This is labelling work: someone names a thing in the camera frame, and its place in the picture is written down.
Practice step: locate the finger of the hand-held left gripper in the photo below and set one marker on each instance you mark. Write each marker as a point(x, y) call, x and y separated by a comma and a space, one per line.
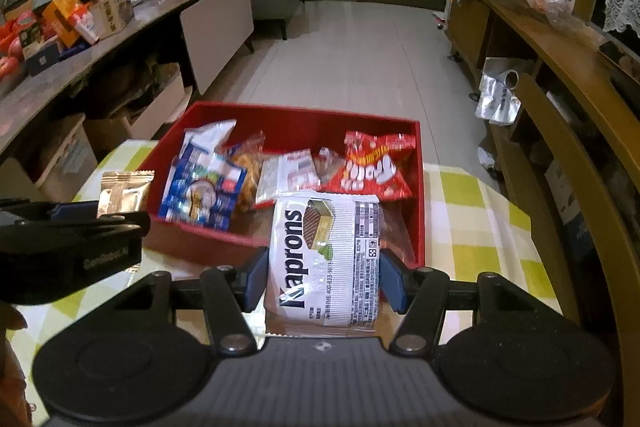
point(75, 209)

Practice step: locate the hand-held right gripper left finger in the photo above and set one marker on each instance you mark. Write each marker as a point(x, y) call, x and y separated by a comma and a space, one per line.
point(257, 279)

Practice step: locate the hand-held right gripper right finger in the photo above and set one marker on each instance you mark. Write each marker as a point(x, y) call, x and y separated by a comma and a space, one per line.
point(392, 282)

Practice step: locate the brown foil packet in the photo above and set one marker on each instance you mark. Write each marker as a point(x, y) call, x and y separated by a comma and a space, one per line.
point(125, 192)

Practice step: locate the red cardboard box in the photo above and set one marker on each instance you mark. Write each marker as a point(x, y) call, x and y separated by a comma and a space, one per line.
point(210, 239)

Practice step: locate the white wafer packet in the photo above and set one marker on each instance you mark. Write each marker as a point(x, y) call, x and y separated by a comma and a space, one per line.
point(325, 257)

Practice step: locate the blue snack packet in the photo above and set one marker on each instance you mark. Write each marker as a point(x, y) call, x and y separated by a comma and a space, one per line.
point(200, 194)

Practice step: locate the red and white packet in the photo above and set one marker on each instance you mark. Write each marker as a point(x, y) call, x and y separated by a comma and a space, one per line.
point(285, 174)

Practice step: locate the red crisp packet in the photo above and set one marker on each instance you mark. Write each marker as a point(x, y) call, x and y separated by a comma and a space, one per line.
point(370, 172)

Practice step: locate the orange snack packet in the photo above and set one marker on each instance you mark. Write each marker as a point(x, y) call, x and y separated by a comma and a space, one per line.
point(247, 167)

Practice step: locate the white snack packet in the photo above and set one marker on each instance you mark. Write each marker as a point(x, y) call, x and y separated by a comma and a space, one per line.
point(205, 137)

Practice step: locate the person's left hand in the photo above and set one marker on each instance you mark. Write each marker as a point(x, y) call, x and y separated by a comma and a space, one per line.
point(12, 319)

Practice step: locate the small cardboard box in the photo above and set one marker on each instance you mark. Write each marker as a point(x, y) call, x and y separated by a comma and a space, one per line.
point(65, 157)

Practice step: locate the green checked tablecloth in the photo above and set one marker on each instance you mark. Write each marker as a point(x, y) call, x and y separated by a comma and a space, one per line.
point(475, 227)

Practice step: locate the large cardboard box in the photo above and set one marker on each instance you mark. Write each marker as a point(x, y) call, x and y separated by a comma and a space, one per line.
point(150, 107)

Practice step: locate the black box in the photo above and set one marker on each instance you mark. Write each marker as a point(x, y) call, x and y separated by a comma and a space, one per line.
point(42, 57)

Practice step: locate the red fruit pile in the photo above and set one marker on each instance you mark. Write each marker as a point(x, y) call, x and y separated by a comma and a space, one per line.
point(7, 57)

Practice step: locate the orange box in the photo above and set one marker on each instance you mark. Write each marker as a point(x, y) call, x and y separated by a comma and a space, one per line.
point(62, 19)

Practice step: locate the white carton box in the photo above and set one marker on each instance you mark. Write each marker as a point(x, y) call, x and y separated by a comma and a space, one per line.
point(112, 14)

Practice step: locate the silver foil bag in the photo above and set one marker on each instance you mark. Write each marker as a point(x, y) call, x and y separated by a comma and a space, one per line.
point(495, 102)

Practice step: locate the long grey sideboard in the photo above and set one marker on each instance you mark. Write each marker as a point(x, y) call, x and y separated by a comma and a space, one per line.
point(215, 14)

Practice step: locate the wooden cabinet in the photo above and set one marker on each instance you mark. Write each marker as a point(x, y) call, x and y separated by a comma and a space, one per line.
point(550, 42)

